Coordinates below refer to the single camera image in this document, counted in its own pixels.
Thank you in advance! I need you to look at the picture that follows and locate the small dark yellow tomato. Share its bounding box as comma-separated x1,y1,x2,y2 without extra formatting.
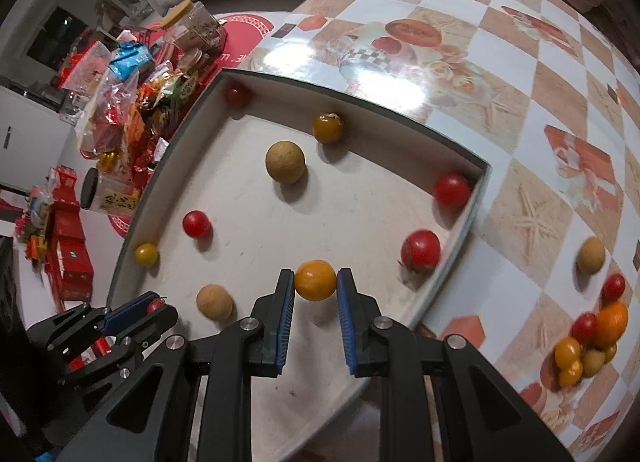
604,343,617,364

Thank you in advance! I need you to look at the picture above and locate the red round mat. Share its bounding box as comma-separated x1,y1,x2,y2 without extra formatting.
215,13,274,68

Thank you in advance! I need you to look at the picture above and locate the red cherry tomato top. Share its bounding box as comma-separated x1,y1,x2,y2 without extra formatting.
601,273,626,304

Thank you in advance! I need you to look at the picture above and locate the yellow tomato front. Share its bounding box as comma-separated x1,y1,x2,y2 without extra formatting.
134,242,160,268

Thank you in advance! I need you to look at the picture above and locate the red gift box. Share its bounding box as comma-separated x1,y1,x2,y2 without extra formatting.
44,165,94,313

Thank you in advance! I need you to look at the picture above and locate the red tomato with stem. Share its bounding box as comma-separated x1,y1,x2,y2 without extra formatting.
400,229,442,271

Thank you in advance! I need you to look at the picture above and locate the yellow cherry tomato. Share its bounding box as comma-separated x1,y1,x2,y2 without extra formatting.
553,337,582,370
558,360,584,388
294,260,337,302

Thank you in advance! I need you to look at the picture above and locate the dark longan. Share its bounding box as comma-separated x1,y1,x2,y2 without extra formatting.
312,112,345,145

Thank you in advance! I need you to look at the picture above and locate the longan beside orange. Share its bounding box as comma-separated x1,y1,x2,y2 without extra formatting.
582,348,606,378

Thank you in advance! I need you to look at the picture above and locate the red cherry tomato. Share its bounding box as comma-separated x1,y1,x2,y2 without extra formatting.
434,172,472,210
570,313,598,346
601,273,626,304
182,210,213,240

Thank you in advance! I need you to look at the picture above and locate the shallow white tray box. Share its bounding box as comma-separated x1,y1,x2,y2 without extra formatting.
105,68,492,462

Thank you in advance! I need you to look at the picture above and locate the snack bag pile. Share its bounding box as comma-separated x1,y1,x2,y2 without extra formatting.
60,30,210,177

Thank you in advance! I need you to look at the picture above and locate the black lidded jar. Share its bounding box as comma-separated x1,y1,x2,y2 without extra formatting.
80,167,140,216

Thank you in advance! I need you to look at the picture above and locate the clear snack jar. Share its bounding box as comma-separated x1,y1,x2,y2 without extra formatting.
160,0,227,56

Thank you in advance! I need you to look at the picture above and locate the large orange in cluster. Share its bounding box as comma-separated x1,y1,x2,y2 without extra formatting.
593,301,628,349

